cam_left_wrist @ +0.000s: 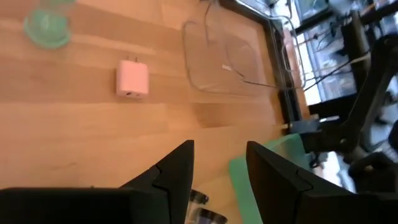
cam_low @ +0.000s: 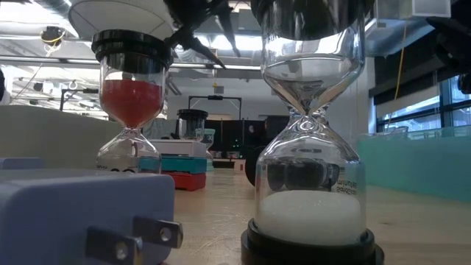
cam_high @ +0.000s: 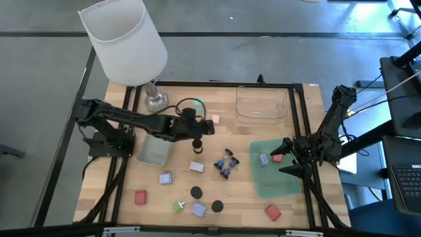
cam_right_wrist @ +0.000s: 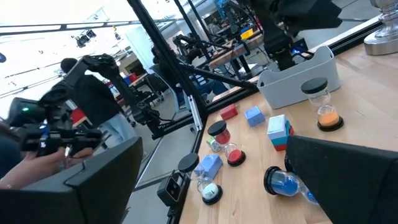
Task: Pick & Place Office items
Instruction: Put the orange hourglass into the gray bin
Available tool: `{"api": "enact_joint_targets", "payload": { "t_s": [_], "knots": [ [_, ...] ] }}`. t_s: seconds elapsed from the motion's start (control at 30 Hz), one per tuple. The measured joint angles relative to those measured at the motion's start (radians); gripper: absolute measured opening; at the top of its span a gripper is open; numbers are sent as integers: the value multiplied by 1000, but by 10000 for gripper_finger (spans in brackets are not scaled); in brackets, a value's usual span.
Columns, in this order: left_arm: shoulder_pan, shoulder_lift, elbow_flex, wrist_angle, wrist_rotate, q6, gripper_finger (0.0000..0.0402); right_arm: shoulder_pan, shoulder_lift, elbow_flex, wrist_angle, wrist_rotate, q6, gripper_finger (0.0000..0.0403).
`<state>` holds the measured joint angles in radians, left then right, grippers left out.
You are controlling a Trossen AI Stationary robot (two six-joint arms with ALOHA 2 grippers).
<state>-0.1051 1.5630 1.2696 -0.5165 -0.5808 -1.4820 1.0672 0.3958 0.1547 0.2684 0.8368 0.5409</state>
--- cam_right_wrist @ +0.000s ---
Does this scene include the orange sand hourglass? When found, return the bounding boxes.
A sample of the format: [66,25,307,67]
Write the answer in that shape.
[300,77,345,133]

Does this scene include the black table-level camera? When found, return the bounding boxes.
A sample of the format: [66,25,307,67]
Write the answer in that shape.
[156,172,187,208]

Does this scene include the green wall charger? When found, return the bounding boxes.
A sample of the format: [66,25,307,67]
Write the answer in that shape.
[205,135,222,153]

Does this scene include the chrome lamp base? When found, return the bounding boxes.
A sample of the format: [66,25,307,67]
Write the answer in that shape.
[363,0,398,56]

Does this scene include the black aluminium table frame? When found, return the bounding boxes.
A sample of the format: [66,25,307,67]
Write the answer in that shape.
[0,0,384,224]

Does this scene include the grey plastic bin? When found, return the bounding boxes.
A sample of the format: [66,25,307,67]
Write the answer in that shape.
[257,45,342,110]

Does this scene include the person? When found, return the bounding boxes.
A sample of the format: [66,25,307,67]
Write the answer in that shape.
[0,123,22,180]
[150,45,229,106]
[60,57,137,147]

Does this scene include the red wall charger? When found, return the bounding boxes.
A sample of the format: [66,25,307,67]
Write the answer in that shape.
[220,103,239,121]

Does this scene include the person's hand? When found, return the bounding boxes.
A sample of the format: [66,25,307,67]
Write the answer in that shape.
[0,147,94,190]

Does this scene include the blue sand hourglass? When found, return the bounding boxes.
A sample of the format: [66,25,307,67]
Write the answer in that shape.
[263,166,320,205]

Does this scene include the white sand hourglass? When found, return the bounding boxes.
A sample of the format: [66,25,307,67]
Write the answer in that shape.
[177,152,224,206]

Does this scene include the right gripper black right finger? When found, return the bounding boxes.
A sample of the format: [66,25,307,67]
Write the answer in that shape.
[284,135,398,224]

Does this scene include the red box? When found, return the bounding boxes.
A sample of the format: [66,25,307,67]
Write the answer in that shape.
[273,124,295,152]

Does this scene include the blue wall charger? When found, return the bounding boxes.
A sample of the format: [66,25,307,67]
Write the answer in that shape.
[244,106,266,128]

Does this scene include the black ceiling spotlights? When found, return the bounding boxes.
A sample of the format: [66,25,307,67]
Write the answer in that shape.
[74,29,97,48]

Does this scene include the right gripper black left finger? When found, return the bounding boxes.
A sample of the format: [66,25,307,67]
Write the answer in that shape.
[0,136,144,224]

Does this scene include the teal box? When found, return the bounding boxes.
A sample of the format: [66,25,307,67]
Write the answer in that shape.
[269,120,292,147]

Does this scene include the white power adapter plug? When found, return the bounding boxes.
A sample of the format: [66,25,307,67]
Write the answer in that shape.
[194,154,224,180]

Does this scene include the red sand hourglass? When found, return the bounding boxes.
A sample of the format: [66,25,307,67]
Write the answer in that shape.
[207,120,247,167]

